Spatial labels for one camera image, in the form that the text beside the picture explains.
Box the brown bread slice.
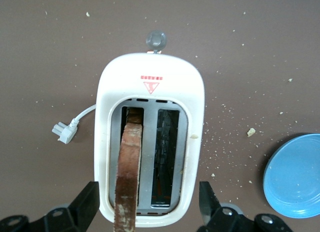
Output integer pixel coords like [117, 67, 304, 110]
[112, 107, 145, 232]

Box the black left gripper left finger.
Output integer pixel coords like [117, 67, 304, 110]
[0, 181, 100, 232]

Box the blue plate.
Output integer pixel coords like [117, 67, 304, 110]
[262, 133, 320, 219]

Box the white toaster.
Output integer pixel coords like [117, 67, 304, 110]
[93, 29, 207, 228]

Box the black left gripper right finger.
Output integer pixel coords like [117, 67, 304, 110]
[199, 181, 293, 232]

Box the white toaster power cord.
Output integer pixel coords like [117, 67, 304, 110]
[51, 104, 98, 145]

